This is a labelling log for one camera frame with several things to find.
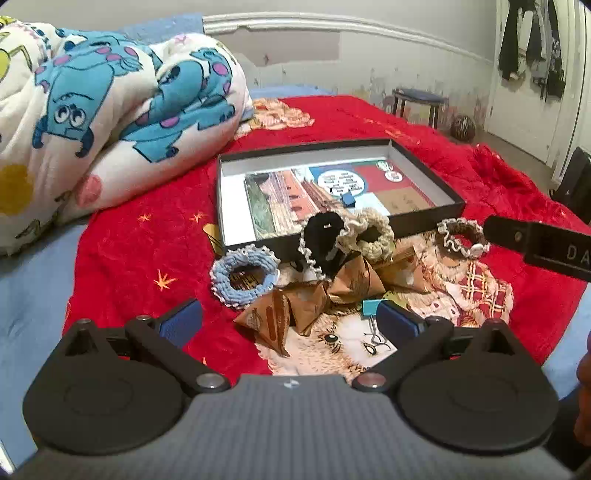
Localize brown ball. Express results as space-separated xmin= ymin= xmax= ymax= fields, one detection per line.
xmin=450 ymin=114 xmax=476 ymax=141

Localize black crochet scrunchie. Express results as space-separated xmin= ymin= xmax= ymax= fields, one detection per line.
xmin=298 ymin=213 xmax=347 ymax=282

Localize brown crochet scrunchie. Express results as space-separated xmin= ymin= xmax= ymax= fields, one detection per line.
xmin=436 ymin=218 xmax=491 ymax=259

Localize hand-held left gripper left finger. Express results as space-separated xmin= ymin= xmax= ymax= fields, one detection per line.
xmin=62 ymin=298 xmax=232 ymax=394

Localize printed picture book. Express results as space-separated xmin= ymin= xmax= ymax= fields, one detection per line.
xmin=244 ymin=159 xmax=437 ymax=241

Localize teal binder clip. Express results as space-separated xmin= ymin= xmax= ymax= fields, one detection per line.
xmin=362 ymin=298 xmax=398 ymax=356

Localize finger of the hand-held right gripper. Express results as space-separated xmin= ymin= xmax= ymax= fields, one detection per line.
xmin=484 ymin=215 xmax=539 ymax=254

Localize red bear printed blanket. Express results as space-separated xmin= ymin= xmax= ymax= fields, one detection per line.
xmin=65 ymin=95 xmax=591 ymax=376

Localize beige crochet scrunchie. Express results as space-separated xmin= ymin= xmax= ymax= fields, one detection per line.
xmin=337 ymin=209 xmax=397 ymax=266

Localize brown triangular snack packet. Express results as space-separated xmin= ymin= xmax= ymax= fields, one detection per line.
xmin=374 ymin=247 xmax=430 ymax=294
xmin=235 ymin=291 xmax=296 ymax=358
xmin=274 ymin=281 xmax=333 ymax=335
xmin=330 ymin=258 xmax=386 ymax=305

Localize blue crochet scrunchie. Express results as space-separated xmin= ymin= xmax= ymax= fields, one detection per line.
xmin=210 ymin=244 xmax=282 ymax=309

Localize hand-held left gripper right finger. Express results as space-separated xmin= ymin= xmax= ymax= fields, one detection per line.
xmin=352 ymin=299 xmax=525 ymax=393

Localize black shallow box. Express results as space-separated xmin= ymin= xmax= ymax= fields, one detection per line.
xmin=216 ymin=138 xmax=467 ymax=257

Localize cartoon monster printed blanket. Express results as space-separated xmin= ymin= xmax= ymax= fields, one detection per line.
xmin=0 ymin=14 xmax=254 ymax=257

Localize hanging dark clothes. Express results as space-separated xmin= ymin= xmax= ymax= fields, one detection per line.
xmin=498 ymin=0 xmax=568 ymax=100

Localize round blue-topped stool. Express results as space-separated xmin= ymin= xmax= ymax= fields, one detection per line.
xmin=392 ymin=88 xmax=446 ymax=130

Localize white door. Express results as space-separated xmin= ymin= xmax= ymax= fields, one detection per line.
xmin=485 ymin=0 xmax=583 ymax=163

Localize dark bag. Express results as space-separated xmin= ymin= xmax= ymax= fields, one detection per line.
xmin=549 ymin=147 xmax=591 ymax=217

